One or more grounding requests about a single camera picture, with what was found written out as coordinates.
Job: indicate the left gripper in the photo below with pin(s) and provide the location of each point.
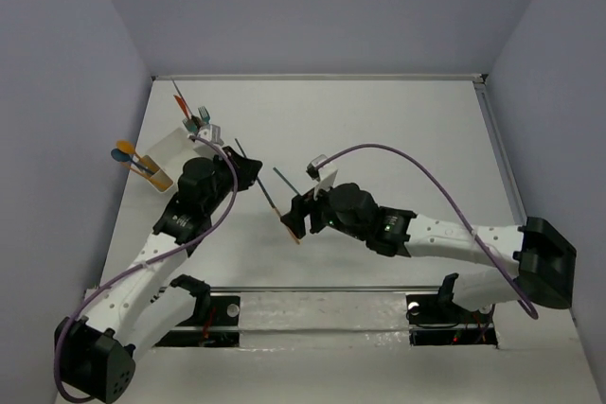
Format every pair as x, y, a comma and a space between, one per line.
241, 164

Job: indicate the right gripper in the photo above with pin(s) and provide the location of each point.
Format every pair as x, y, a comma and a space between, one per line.
304, 204

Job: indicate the orange chopstick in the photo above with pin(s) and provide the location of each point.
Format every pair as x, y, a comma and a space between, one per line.
141, 173
290, 232

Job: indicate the teal chopstick crossing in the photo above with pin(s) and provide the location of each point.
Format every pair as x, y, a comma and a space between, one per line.
286, 181

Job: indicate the teal fork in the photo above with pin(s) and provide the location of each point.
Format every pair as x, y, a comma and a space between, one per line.
204, 114
192, 124

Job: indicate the orange plastic knife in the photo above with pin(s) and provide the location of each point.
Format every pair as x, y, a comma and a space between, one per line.
182, 106

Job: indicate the orange plastic spoon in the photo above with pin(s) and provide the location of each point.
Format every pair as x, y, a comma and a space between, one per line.
129, 148

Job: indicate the blue plastic spoon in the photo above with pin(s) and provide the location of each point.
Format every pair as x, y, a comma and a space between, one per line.
121, 156

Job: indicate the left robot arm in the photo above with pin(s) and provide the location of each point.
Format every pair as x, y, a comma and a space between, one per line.
98, 346

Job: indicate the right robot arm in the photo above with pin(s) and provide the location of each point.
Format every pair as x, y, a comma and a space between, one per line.
532, 261

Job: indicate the white utensil caddy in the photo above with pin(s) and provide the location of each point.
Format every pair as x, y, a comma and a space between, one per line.
167, 157

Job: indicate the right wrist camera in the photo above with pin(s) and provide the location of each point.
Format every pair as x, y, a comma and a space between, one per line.
323, 173

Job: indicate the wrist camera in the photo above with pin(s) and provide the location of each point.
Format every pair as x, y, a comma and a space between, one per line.
211, 133
323, 173

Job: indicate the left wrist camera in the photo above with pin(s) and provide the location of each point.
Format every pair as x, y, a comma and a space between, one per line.
211, 133

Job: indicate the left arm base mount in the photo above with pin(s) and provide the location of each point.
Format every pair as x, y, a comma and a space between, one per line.
213, 323

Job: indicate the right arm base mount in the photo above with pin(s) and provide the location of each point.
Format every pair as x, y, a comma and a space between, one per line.
435, 320

